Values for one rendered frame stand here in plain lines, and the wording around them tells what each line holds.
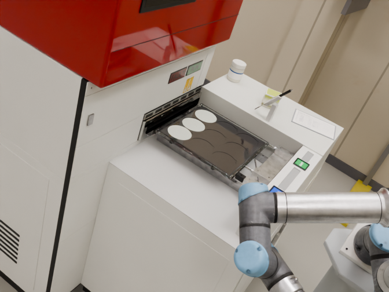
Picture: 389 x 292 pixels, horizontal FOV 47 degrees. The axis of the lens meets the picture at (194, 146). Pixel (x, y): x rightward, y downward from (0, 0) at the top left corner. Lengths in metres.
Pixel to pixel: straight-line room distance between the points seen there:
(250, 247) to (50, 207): 0.89
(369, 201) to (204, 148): 0.83
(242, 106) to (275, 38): 1.88
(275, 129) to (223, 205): 0.48
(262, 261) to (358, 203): 0.27
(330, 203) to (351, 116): 2.69
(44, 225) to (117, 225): 0.28
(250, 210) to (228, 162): 0.70
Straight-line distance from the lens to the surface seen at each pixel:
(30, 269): 2.03
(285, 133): 1.97
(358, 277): 1.72
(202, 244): 1.60
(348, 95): 3.72
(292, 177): 1.73
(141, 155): 1.76
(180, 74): 1.80
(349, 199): 1.12
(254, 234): 1.06
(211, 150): 1.77
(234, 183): 1.74
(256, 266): 1.02
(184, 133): 1.81
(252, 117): 2.00
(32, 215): 1.82
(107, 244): 1.92
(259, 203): 1.07
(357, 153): 3.85
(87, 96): 1.36
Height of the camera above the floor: 1.87
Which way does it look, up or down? 33 degrees down
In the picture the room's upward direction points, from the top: 20 degrees clockwise
